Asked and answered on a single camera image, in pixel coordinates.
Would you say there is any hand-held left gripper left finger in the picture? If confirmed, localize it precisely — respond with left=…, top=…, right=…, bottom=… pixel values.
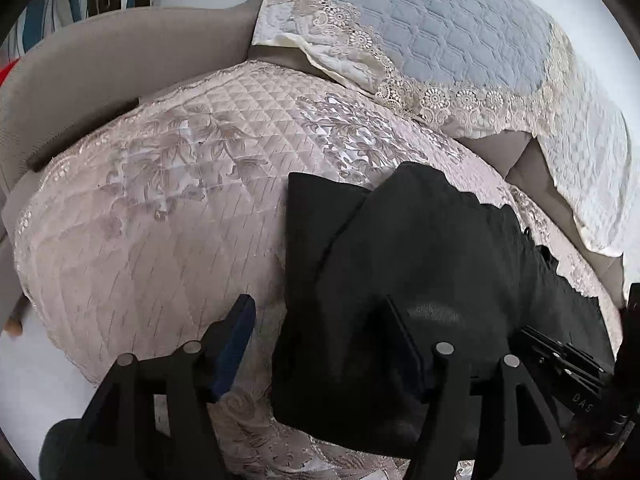
left=80, top=294, right=258, bottom=480

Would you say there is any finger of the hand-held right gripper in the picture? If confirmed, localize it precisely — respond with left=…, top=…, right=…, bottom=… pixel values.
left=520, top=327, right=608, bottom=386

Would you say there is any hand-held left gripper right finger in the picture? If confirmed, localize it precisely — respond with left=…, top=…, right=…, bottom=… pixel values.
left=384, top=296, right=571, bottom=480

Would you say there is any black jacket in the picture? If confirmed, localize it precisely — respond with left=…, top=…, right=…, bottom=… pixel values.
left=270, top=160, right=616, bottom=453

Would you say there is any pink quilted sofa cover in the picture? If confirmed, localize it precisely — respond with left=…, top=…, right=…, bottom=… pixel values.
left=12, top=60, right=623, bottom=480

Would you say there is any wooden sofa leg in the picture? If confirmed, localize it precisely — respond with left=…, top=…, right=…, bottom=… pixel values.
left=4, top=300, right=28, bottom=338

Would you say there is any grey sofa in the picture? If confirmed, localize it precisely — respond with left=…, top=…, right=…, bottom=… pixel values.
left=0, top=0, right=628, bottom=311

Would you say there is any blue lace-trimmed quilted cover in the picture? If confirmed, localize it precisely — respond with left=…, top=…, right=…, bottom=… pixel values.
left=250, top=0, right=576, bottom=138

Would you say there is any red toy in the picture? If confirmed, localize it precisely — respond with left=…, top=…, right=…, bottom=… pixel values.
left=0, top=57, right=23, bottom=88

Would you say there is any blue white striped cloth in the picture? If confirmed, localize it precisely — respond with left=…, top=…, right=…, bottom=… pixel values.
left=10, top=0, right=101, bottom=61

